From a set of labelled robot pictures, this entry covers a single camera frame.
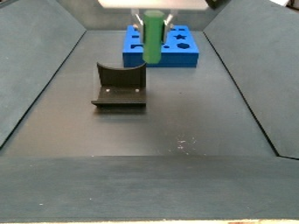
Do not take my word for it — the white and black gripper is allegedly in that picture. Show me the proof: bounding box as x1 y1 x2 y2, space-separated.
98 0 209 43

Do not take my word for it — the green hexagonal prism peg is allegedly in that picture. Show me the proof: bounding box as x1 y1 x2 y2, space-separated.
143 10 165 64

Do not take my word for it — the blue shape sorting board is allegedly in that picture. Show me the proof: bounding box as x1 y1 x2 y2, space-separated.
123 25 201 67

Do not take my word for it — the black curved holder block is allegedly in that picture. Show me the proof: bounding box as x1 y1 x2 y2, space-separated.
91 64 146 107

